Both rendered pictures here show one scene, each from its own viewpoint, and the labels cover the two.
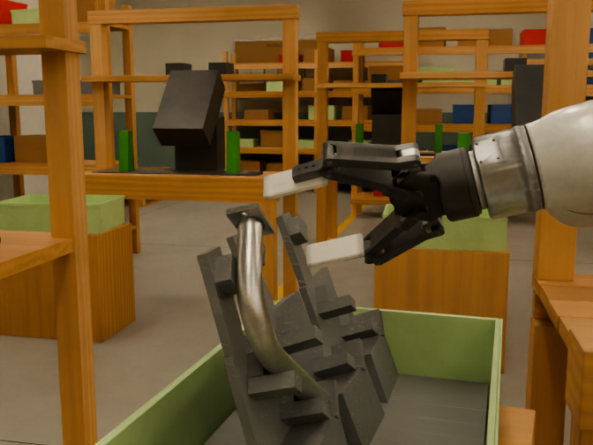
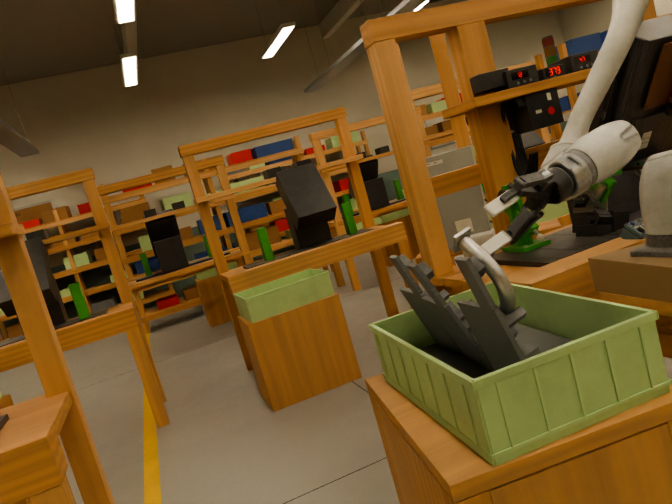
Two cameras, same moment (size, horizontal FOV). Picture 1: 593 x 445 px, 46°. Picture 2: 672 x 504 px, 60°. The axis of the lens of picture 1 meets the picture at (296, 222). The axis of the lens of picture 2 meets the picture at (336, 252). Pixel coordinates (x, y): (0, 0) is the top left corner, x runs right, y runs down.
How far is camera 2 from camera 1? 87 cm
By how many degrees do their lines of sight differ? 30
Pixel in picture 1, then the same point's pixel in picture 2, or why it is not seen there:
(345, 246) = (501, 239)
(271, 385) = (515, 317)
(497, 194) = (582, 181)
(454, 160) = (557, 172)
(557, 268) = (444, 266)
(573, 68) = (415, 147)
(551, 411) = not seen: hidden behind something
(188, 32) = not seen: outside the picture
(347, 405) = not seen: hidden behind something
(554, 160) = (600, 158)
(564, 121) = (594, 141)
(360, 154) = (532, 178)
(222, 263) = (473, 261)
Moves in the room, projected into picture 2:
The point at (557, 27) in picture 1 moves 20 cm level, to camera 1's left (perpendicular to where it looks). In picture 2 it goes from (400, 126) to (360, 136)
